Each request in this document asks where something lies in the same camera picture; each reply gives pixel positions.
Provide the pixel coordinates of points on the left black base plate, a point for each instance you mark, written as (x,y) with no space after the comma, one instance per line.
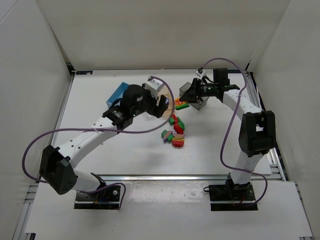
(110,198)

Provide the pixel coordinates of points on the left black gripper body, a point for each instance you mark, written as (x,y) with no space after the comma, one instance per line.
(160,107)

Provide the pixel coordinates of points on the green curved lego brick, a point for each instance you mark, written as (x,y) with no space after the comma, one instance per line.
(181,124)

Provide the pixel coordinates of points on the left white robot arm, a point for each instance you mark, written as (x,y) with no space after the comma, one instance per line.
(58,164)

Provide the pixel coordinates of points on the smoky grey container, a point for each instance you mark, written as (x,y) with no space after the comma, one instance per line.
(200,101)

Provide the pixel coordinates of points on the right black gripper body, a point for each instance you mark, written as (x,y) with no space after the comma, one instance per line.
(196,90)

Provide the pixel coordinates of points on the red curved lego brick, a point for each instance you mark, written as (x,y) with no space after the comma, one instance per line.
(179,119)

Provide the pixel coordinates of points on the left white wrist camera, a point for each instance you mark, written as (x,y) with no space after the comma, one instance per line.
(154,86)

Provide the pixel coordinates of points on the green lego plate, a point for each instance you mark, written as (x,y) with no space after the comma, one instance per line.
(181,106)

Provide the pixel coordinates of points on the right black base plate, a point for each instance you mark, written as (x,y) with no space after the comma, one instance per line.
(224,200)

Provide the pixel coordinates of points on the red long lego brick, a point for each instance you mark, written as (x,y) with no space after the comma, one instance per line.
(178,129)

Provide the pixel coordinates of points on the yellow flower lego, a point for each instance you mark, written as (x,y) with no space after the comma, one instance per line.
(178,102)

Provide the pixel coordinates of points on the orange transparent container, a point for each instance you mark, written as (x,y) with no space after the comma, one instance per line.
(168,111)

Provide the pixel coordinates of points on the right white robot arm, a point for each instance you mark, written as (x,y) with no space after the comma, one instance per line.
(257,134)

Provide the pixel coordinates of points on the purple lotus lego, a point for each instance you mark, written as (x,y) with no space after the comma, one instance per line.
(167,101)

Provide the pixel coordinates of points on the blue plastic container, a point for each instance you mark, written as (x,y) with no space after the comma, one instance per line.
(118,93)

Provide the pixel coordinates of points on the small green lego brick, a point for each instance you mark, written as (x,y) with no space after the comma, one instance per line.
(171,121)

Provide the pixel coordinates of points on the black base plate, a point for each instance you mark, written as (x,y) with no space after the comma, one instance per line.
(224,200)
(110,198)

